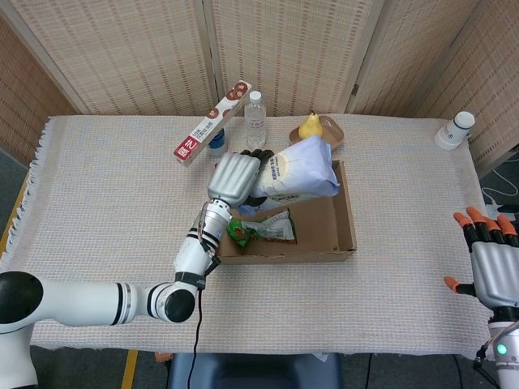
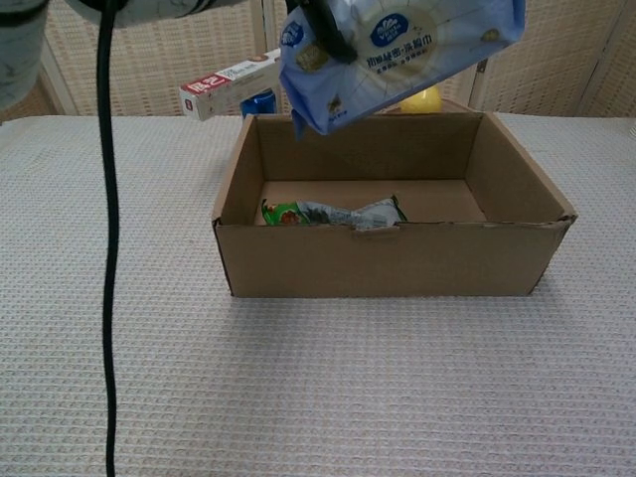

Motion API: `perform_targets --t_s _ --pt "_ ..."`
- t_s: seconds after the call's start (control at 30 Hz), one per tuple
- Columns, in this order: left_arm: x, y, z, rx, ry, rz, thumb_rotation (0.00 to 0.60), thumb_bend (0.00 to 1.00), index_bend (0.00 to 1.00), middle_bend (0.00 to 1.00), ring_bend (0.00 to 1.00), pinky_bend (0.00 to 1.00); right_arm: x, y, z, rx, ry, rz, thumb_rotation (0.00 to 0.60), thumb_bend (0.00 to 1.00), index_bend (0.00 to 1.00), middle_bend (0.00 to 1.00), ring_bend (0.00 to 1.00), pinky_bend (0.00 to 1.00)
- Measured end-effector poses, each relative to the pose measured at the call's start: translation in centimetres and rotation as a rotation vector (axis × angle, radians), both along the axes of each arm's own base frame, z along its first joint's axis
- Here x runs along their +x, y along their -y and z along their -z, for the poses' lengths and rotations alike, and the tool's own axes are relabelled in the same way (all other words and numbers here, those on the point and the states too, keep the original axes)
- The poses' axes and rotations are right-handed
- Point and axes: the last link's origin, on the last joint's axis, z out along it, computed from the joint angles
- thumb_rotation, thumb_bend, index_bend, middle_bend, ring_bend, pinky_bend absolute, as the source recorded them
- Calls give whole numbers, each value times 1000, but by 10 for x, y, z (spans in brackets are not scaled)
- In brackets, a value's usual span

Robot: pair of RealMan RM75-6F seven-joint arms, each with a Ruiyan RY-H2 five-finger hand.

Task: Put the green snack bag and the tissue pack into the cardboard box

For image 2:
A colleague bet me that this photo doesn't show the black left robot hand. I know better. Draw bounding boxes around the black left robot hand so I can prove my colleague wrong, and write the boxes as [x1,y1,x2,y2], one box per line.
[296,0,359,65]

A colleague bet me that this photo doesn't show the blue tissue pack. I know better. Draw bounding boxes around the blue tissue pack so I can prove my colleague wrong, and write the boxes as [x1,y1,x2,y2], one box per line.
[277,0,527,142]

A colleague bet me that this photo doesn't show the green snack bag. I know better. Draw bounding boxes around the green snack bag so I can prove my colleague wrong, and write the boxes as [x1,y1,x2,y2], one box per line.
[261,193,408,234]

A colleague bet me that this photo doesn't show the long white red wrap box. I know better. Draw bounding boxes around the long white red wrap box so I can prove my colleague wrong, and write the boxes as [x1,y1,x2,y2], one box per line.
[179,48,283,122]

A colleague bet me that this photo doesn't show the open brown cardboard box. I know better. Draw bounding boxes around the open brown cardboard box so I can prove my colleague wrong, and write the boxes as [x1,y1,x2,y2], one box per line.
[212,110,578,299]

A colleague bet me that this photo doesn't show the blue bottle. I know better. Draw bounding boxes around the blue bottle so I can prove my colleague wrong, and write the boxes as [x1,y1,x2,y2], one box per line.
[239,88,277,119]

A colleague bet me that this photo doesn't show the yellow pear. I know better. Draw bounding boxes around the yellow pear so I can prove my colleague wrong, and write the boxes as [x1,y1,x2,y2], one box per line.
[399,84,443,114]

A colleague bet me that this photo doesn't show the beige woven folding screen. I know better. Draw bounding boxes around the beige woven folding screen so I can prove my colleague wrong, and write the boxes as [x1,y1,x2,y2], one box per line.
[0,0,636,119]

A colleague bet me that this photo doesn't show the white waffle tablecloth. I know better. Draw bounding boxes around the white waffle tablecloth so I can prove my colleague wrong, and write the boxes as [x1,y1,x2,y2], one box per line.
[0,112,636,477]

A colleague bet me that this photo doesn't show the black cable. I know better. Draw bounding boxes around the black cable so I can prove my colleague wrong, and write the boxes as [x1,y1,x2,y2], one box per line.
[97,0,121,477]

